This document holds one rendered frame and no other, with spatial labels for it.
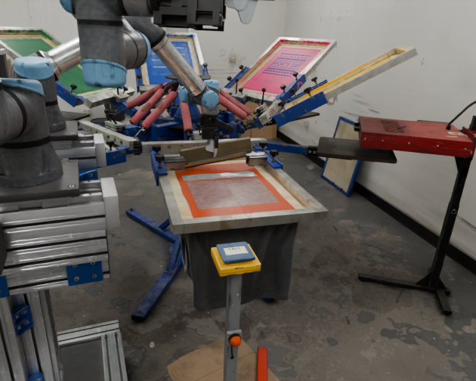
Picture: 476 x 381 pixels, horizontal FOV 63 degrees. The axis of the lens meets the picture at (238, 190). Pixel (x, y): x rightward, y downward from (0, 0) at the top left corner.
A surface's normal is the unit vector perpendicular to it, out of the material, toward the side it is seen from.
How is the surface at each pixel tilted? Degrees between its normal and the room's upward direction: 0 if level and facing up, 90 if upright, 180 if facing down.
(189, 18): 82
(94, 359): 0
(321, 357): 0
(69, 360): 0
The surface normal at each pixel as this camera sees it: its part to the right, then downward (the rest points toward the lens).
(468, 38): -0.96, 0.07
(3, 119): 1.00, 0.07
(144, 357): 0.04, -0.92
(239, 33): 0.28, 0.37
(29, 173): 0.45, 0.06
